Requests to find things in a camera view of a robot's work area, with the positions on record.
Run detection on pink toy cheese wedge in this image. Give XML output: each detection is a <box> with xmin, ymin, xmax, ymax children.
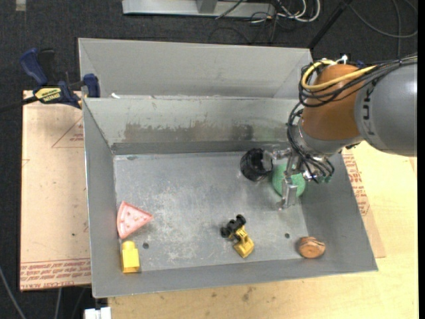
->
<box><xmin>116</xmin><ymin>200</ymin><xmax>154</xmax><ymax>240</ymax></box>

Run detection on brown round wooden piece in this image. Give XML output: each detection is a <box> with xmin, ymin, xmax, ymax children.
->
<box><xmin>296</xmin><ymin>236</ymin><xmax>327</xmax><ymax>260</ymax></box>

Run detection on grey metal bin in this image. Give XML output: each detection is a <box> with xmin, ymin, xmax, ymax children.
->
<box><xmin>78</xmin><ymin>37</ymin><xmax>379</xmax><ymax>299</ymax></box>

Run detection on brown cardboard board, red print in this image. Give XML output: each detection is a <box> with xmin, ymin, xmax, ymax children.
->
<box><xmin>19</xmin><ymin>90</ymin><xmax>388</xmax><ymax>292</ymax></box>

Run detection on green ball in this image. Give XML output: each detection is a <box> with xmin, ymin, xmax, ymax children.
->
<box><xmin>271</xmin><ymin>163</ymin><xmax>307</xmax><ymax>199</ymax></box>

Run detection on yellow and black toy vehicle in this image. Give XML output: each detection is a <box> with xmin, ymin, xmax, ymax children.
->
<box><xmin>220</xmin><ymin>213</ymin><xmax>256</xmax><ymax>259</ymax></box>

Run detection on yellow toy brick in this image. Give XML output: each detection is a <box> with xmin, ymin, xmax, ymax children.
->
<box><xmin>120</xmin><ymin>240</ymin><xmax>141</xmax><ymax>274</ymax></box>

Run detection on black round cup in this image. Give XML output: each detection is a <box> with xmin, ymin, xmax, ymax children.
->
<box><xmin>239</xmin><ymin>148</ymin><xmax>275</xmax><ymax>183</ymax></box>

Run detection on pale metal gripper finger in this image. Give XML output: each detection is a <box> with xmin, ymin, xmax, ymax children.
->
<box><xmin>276</xmin><ymin>174</ymin><xmax>299</xmax><ymax>211</ymax></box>
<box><xmin>263</xmin><ymin>144</ymin><xmax>284</xmax><ymax>173</ymax></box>

